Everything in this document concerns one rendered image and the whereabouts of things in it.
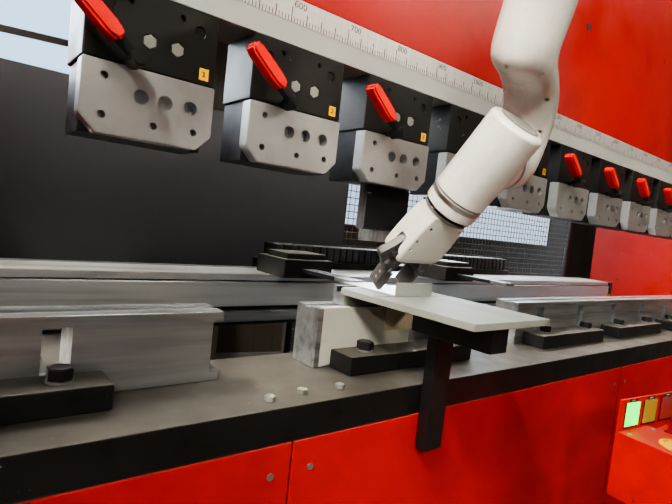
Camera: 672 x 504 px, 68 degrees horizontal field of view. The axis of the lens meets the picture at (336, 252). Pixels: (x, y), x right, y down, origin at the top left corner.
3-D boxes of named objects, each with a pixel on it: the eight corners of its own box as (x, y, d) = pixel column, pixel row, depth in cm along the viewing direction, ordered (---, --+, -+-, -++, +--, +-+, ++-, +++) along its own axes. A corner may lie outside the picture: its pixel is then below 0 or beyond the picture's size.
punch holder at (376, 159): (359, 180, 78) (371, 72, 77) (326, 180, 85) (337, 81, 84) (423, 191, 88) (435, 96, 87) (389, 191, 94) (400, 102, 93)
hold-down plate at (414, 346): (349, 377, 76) (352, 357, 76) (328, 366, 80) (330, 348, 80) (470, 359, 95) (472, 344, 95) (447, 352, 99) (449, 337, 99)
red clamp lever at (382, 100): (381, 79, 73) (411, 133, 78) (362, 83, 76) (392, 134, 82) (374, 87, 73) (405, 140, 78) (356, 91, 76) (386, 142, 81)
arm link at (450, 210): (464, 181, 80) (452, 195, 82) (427, 173, 75) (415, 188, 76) (494, 217, 76) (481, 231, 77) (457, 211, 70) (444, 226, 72)
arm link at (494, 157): (458, 176, 80) (427, 176, 74) (513, 106, 73) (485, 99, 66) (494, 212, 77) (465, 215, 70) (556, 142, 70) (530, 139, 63)
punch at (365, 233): (361, 240, 85) (368, 184, 84) (354, 239, 86) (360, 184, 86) (403, 244, 91) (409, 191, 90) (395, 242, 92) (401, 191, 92)
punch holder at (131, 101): (76, 128, 53) (88, -32, 52) (60, 133, 60) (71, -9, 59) (209, 152, 62) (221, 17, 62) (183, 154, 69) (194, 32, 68)
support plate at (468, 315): (474, 332, 62) (475, 324, 62) (340, 294, 82) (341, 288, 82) (549, 326, 73) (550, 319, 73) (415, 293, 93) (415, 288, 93)
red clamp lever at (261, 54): (262, 36, 61) (307, 103, 66) (246, 43, 64) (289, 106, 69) (252, 45, 60) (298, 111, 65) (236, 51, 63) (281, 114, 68)
